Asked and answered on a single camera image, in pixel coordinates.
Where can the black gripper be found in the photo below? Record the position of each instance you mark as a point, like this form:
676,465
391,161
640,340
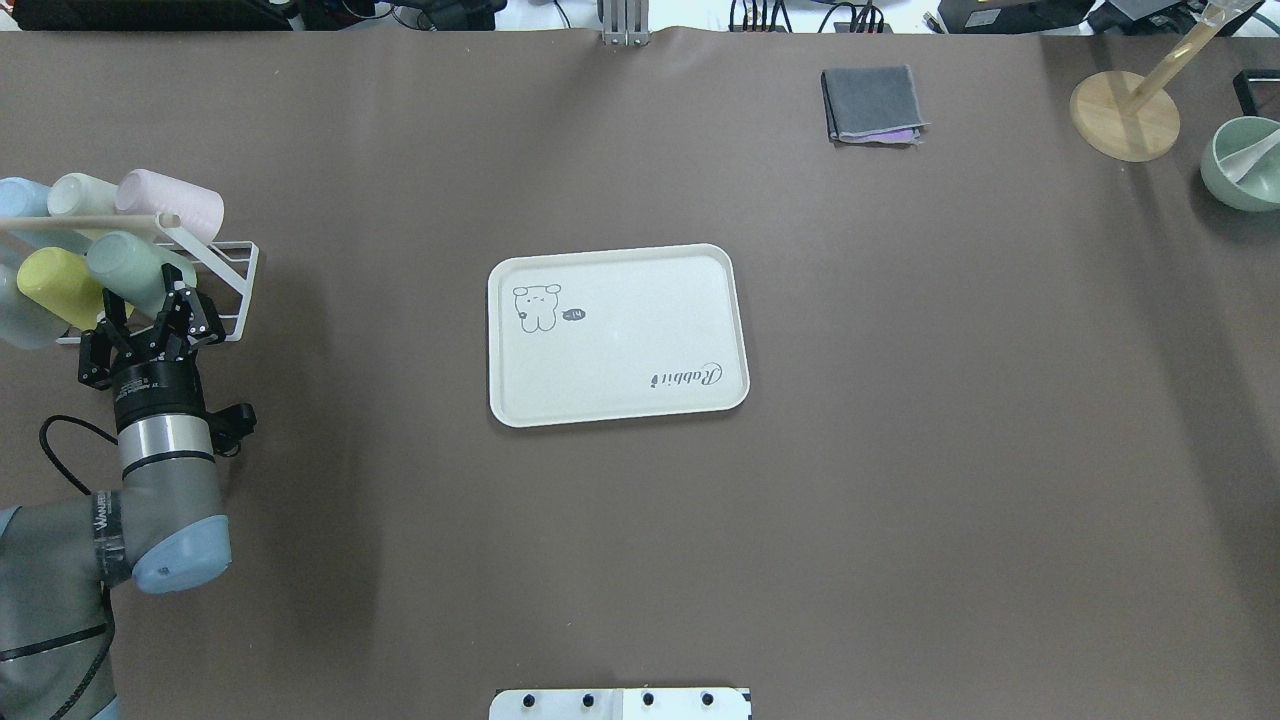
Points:
154,386

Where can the green cup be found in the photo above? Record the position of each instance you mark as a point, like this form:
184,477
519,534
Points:
131,268

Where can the cream rabbit tray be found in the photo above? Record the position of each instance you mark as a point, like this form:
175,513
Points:
614,334

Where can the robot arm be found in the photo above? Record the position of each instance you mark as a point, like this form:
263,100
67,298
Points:
164,529

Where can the yellow cup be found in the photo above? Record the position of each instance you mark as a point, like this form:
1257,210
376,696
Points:
60,281

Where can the pink cup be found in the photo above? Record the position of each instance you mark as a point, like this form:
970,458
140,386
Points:
201,211

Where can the white cup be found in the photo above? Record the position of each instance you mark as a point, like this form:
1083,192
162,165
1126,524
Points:
79,195

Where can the blue cup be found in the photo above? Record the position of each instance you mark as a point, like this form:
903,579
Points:
22,198

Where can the grey folded cloth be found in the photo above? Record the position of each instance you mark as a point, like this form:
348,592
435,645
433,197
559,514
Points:
872,105

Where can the wooden mug tree stand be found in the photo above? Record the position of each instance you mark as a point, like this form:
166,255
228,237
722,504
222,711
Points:
1132,118

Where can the white ceramic spoon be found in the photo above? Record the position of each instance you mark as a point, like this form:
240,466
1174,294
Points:
1238,165

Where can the green bowl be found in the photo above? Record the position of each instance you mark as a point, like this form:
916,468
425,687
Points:
1259,191

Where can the aluminium frame post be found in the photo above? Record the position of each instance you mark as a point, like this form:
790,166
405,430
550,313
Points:
624,22

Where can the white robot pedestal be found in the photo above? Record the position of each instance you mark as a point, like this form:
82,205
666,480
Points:
623,703

